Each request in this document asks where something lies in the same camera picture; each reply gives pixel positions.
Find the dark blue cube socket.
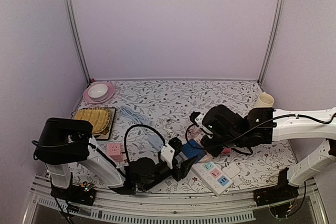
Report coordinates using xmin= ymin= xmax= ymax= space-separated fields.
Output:
xmin=182 ymin=139 xmax=206 ymax=163

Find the light blue power strip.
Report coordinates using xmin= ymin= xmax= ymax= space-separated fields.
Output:
xmin=148 ymin=135 xmax=164 ymax=152

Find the pink plug adapter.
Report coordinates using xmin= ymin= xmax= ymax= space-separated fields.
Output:
xmin=222 ymin=148 xmax=231 ymax=154

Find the white long power strip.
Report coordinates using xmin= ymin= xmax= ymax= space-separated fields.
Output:
xmin=191 ymin=162 xmax=233 ymax=196

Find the pink cube socket adapter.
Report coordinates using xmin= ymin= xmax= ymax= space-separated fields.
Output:
xmin=107 ymin=143 xmax=124 ymax=163

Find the white plug adapter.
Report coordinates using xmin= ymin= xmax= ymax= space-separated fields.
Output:
xmin=222 ymin=163 xmax=240 ymax=178

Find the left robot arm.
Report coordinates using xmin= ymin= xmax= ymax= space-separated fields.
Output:
xmin=32 ymin=118 xmax=197 ymax=200

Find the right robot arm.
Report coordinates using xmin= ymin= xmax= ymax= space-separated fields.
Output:
xmin=194 ymin=105 xmax=335 ymax=201

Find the cream ceramic mug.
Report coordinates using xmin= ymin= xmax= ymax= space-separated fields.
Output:
xmin=254 ymin=92 xmax=275 ymax=108

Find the black framed mat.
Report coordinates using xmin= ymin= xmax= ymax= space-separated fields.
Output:
xmin=92 ymin=107 xmax=117 ymax=141

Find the yellow woven basket tray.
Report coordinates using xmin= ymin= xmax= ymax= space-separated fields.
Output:
xmin=73 ymin=108 xmax=111 ymax=134

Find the pink plate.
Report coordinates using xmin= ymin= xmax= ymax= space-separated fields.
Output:
xmin=83 ymin=82 xmax=115 ymax=104

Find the white bowl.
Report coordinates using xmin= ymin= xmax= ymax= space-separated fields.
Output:
xmin=88 ymin=83 xmax=108 ymax=101

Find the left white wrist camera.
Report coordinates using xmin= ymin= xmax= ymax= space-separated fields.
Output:
xmin=161 ymin=144 xmax=175 ymax=169

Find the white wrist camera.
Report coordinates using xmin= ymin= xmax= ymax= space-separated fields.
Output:
xmin=161 ymin=144 xmax=175 ymax=169
xmin=190 ymin=111 xmax=207 ymax=133

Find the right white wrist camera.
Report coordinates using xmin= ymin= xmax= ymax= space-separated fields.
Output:
xmin=190 ymin=111 xmax=207 ymax=133

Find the light blue coiled cable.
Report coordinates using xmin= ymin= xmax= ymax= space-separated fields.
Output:
xmin=118 ymin=105 xmax=154 ymax=127

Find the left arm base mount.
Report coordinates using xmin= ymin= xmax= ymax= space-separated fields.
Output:
xmin=50 ymin=176 xmax=97 ymax=206

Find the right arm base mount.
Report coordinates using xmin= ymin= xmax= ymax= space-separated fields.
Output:
xmin=253 ymin=168 xmax=299 ymax=206

